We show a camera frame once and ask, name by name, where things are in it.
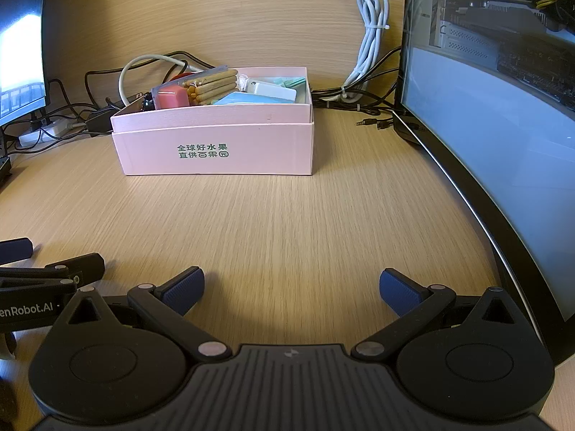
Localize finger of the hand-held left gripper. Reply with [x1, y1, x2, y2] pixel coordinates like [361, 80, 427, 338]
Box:
[0, 254, 106, 297]
[0, 239, 36, 265]

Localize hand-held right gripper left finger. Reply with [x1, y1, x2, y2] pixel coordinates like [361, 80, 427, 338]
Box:
[67, 266, 232, 362]

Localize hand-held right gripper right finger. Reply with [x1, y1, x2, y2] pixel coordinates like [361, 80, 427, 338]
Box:
[350, 268, 517, 363]

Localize pink cardboard box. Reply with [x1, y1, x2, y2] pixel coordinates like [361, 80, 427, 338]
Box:
[110, 66, 315, 177]

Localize pink block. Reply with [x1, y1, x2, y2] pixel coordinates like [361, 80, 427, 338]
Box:
[153, 86, 189, 111]

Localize biscuit stick packet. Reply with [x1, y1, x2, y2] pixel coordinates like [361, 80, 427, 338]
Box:
[182, 69, 239, 106]

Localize white power strip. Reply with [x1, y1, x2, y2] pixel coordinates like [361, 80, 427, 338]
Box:
[18, 119, 68, 148]

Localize black power adapter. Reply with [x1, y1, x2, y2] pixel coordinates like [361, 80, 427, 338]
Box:
[85, 108, 118, 136]

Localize computer monitor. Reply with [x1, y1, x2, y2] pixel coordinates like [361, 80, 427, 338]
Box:
[0, 0, 51, 129]

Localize white charger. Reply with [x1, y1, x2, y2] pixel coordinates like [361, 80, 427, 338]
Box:
[245, 80, 298, 103]

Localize green cotton swab pack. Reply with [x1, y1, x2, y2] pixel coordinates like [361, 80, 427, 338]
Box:
[270, 76, 308, 91]

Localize black monitor cables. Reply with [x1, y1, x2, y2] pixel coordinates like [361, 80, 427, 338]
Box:
[0, 78, 91, 144]

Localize black audio jack cable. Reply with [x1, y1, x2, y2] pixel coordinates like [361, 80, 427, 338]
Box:
[355, 117, 425, 133]

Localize black cable bundle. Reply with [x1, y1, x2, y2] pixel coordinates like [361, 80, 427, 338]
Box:
[310, 47, 405, 120]

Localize white looped cable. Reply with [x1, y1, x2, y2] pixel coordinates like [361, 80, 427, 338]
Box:
[118, 54, 189, 108]

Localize coiled white cable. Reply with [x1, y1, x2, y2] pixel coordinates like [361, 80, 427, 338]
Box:
[339, 0, 391, 102]

